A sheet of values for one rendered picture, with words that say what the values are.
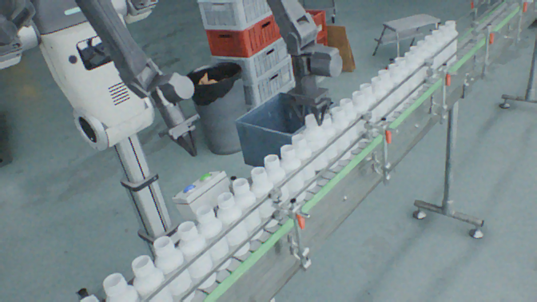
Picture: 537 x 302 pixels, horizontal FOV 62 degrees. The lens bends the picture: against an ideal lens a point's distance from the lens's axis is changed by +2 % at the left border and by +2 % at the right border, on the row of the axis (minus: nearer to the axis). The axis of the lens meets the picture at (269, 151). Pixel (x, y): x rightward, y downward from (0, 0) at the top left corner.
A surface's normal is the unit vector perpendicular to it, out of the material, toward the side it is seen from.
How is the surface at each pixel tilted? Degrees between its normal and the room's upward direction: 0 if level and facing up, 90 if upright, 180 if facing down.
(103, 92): 90
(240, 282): 90
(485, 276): 0
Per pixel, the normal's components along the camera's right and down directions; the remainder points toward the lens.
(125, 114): 0.75, 0.23
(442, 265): -0.16, -0.85
